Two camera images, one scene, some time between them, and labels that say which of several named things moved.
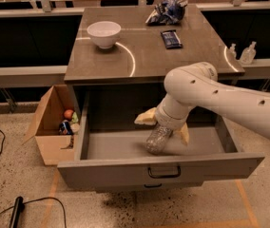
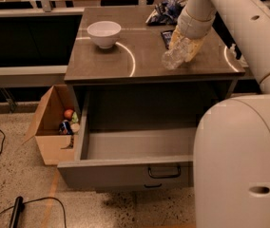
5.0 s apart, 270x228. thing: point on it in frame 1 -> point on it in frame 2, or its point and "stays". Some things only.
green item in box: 74,118 stays
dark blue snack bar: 170,39 stays
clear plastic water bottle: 157,140 -> 176,56
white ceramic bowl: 105,33 stays
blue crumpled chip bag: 168,11 stays
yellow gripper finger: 146,118 -> 176,38
